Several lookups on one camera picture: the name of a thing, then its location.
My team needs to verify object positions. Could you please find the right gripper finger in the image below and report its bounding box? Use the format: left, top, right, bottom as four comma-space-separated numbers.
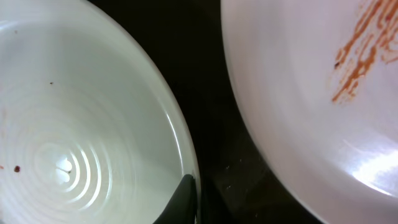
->
154, 174, 197, 224

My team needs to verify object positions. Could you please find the pale blue plate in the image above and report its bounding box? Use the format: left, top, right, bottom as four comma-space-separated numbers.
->
1, 1, 200, 223

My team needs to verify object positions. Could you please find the white plate top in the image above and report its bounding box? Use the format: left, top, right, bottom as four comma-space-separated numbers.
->
221, 0, 397, 223

